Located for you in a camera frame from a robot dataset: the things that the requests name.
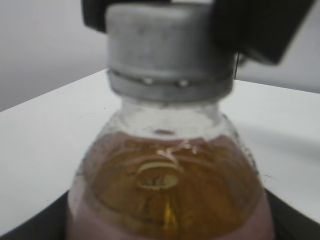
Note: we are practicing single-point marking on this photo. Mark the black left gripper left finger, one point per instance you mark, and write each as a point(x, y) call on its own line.
point(49, 224)

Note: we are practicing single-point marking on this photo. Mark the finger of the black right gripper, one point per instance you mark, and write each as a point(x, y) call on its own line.
point(93, 14)
point(262, 30)

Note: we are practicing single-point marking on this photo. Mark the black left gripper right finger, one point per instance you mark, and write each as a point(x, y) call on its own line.
point(290, 224)

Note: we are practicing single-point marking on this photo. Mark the grey bottle cap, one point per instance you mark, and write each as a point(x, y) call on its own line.
point(166, 53)

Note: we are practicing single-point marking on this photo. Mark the oolong tea bottle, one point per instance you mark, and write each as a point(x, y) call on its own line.
point(161, 171)

